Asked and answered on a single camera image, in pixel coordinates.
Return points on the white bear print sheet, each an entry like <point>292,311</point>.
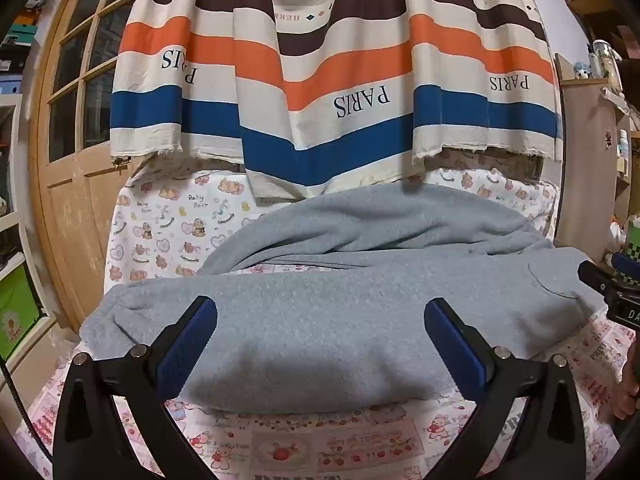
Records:
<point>165,230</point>

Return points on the green storage box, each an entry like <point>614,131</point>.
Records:
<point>17,310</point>

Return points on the tall clear jar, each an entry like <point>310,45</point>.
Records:
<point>605,60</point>

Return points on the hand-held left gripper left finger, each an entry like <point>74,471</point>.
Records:
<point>187,345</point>

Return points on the wooden door with glass panes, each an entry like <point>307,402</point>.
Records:
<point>75,200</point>

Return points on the small soccer ball toy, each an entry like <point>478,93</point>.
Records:
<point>581,72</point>

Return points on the white lint roller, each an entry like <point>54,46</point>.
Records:
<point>615,101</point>

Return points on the pink printed blanket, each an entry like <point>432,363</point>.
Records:
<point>320,445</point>

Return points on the white blue bottle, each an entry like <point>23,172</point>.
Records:
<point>624,144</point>

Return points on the cartoon sticker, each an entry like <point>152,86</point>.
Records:
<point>608,139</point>

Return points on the white storage shelf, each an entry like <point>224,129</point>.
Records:
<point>35,340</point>

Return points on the wooden shelf unit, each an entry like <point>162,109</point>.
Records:
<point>585,170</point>

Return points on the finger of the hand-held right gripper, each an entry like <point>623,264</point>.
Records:
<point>627,266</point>
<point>597,282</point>

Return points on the person's right hand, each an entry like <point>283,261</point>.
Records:
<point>629,395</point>

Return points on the green checkered box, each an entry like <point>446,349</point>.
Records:
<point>631,240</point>

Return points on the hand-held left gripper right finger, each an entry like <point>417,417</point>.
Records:
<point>452,345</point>

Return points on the grey fleece pants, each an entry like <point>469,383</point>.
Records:
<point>320,320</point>

